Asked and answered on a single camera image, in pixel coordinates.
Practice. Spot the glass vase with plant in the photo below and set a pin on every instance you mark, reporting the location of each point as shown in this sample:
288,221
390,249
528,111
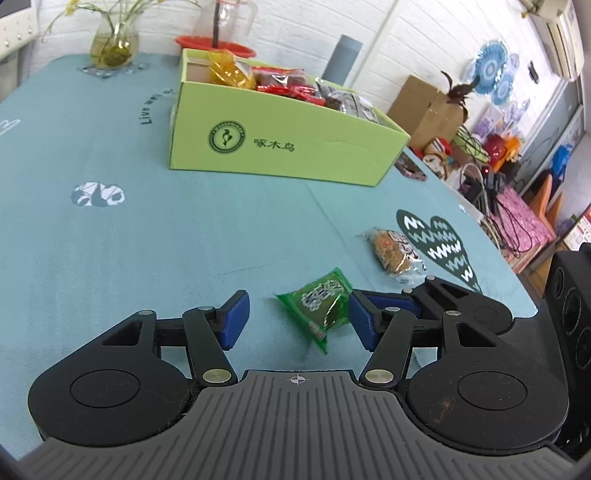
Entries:
112,33

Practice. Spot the pink patterned cloth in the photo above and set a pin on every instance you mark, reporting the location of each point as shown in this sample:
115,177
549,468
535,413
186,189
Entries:
521,230

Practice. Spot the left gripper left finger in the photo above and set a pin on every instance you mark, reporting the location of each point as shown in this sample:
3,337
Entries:
139,377

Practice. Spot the dark feather decoration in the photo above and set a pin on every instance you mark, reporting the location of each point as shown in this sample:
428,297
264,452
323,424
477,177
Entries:
458,93

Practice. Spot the blue paper fan decoration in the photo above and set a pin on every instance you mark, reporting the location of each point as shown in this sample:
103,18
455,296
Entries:
490,65

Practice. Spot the white air conditioner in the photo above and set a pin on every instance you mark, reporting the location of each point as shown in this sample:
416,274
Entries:
558,28

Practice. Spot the brown cardboard box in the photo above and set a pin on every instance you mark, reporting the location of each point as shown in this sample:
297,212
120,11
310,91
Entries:
425,113

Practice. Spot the black stirring stick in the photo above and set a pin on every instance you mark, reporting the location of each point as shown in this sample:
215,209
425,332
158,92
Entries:
216,18

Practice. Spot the green candy packet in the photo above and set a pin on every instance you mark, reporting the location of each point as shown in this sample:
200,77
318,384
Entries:
320,306

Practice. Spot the yellow cake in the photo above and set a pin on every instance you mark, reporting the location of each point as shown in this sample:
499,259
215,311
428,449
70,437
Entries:
226,70

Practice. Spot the teal patterned tablecloth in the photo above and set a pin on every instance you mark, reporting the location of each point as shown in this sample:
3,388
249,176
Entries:
95,226

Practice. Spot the grey blue tumbler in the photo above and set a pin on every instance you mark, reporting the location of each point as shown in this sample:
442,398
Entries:
342,59

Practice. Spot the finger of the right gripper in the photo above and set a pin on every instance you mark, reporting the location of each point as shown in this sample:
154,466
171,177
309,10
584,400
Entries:
435,296

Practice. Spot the smartphone red case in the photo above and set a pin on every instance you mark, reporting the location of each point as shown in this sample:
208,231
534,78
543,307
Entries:
409,168

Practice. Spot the red plastic basin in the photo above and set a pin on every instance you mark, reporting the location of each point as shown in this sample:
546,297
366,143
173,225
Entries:
206,44

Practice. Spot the green cardboard box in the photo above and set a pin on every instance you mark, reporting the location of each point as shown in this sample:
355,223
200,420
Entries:
226,129

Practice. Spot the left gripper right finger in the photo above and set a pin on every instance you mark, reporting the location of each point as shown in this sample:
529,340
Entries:
461,383

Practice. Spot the glass pitcher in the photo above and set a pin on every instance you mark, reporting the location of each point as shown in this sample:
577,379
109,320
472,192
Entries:
232,13

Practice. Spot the silver snack bag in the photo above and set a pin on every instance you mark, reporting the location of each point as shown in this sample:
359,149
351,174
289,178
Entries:
347,102

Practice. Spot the white countertop appliance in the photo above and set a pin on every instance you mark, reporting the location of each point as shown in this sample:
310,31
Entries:
18,25

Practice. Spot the dark red snack pack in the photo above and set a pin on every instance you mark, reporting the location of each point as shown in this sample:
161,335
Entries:
290,83

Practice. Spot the black speaker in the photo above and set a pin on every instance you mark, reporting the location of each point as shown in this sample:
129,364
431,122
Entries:
567,294

